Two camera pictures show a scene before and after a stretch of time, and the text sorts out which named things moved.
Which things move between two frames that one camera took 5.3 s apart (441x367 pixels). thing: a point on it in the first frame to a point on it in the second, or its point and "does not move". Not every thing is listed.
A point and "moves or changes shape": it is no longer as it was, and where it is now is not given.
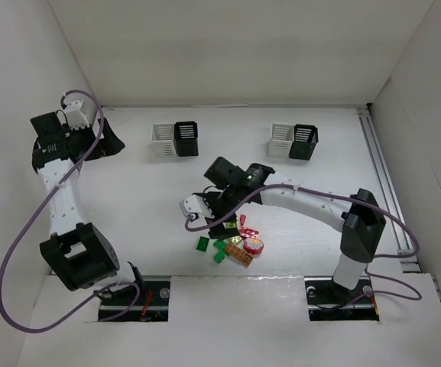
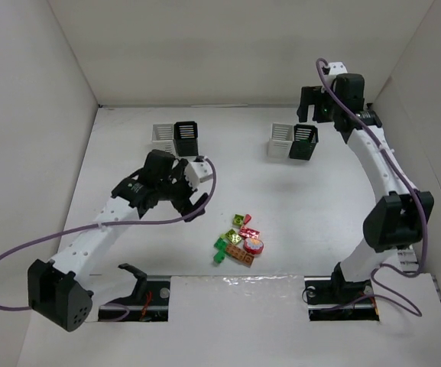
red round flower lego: x=254 y=246 does not move
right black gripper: x=216 y=213 to x=311 y=96
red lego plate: x=246 y=232 does not move
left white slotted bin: x=163 y=138 does not move
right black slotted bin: x=305 y=139 does not move
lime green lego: x=229 y=225 moves or changes shape
